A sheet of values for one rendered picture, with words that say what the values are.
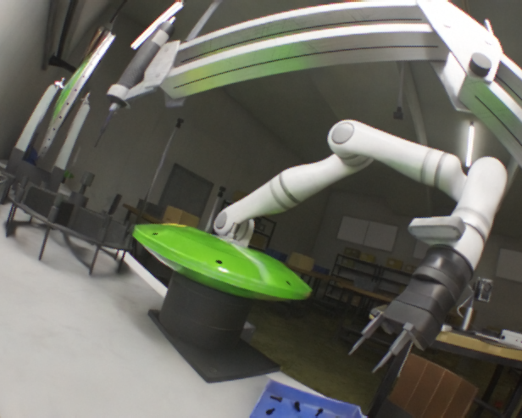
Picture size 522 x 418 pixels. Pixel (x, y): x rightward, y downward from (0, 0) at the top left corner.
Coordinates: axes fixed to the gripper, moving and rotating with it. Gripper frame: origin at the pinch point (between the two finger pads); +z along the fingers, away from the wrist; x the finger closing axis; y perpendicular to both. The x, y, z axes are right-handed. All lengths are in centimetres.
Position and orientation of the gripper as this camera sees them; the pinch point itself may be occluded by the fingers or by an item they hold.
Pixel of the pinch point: (360, 362)
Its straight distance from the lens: 32.4
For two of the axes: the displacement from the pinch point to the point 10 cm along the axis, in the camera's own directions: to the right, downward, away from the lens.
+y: 6.6, 7.5, 1.0
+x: -2.2, 0.7, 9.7
